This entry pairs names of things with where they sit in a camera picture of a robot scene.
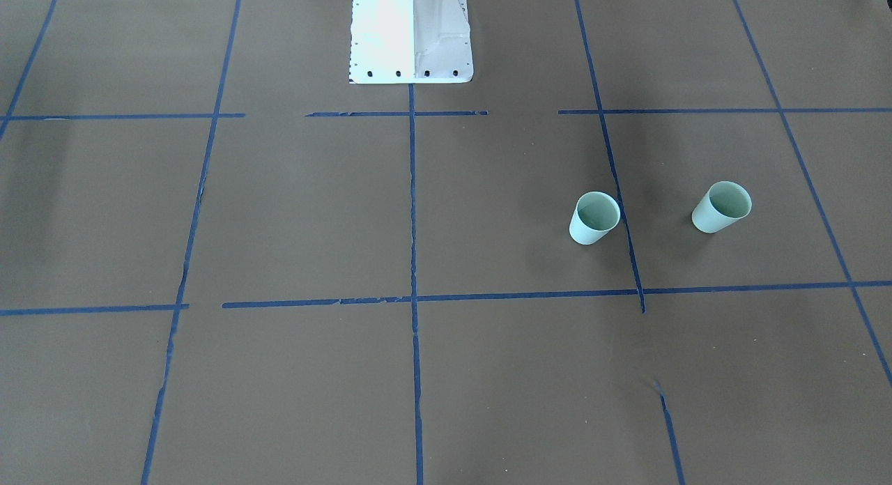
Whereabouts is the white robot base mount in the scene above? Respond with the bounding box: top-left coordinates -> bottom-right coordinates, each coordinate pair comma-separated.
348,0 -> 475,84

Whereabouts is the light green cup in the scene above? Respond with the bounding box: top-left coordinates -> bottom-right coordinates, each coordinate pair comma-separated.
691,181 -> 753,234
568,192 -> 621,245

